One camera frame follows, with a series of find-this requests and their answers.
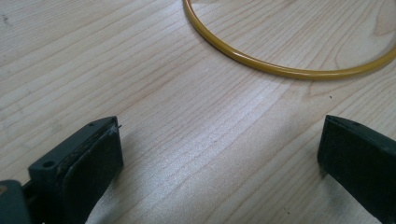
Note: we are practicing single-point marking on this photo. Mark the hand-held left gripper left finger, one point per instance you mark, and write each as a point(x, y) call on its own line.
point(81, 174)

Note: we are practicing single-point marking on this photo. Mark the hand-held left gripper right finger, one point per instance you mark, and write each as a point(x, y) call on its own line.
point(361, 158)

